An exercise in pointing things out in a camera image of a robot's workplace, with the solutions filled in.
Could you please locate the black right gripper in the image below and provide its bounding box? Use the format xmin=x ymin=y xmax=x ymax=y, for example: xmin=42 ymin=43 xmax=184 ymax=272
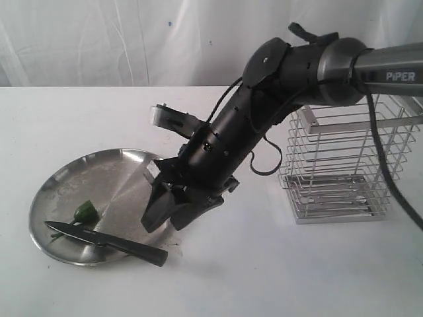
xmin=141 ymin=151 xmax=240 ymax=233

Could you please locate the black kitchen knife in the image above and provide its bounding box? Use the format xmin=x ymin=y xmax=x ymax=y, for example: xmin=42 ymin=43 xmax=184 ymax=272
xmin=44 ymin=221 xmax=168 ymax=267

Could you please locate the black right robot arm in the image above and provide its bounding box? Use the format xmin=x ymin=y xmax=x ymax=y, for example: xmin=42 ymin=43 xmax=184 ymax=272
xmin=141 ymin=38 xmax=422 ymax=232

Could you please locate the wire metal utensil rack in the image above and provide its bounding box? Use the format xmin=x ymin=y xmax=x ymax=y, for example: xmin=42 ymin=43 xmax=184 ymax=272
xmin=280 ymin=95 xmax=422 ymax=225

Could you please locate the green vegetable with stem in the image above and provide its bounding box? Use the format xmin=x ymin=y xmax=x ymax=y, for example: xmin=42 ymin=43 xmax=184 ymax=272
xmin=44 ymin=200 xmax=100 ymax=229

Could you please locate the white backdrop curtain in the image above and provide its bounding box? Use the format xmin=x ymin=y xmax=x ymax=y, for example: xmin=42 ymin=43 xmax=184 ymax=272
xmin=1 ymin=1 xmax=422 ymax=87

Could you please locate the round steel plate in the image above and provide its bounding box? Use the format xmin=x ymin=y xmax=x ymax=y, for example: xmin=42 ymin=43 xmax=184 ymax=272
xmin=28 ymin=149 xmax=174 ymax=266

